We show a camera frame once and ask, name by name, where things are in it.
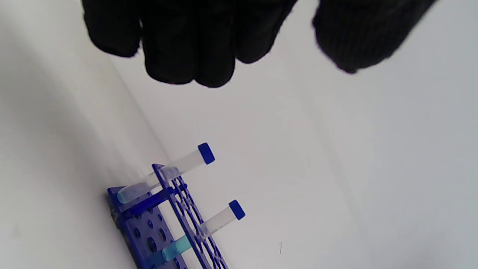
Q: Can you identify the person's left hand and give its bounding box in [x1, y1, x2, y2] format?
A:
[81, 0, 437, 88]

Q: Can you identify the blue test tube rack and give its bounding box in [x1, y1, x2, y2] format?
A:
[107, 163, 229, 269]

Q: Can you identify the clear test tube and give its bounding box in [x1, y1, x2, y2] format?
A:
[117, 148, 205, 204]

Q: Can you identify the test tube with cyan liquid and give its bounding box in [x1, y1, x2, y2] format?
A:
[161, 205, 236, 261]

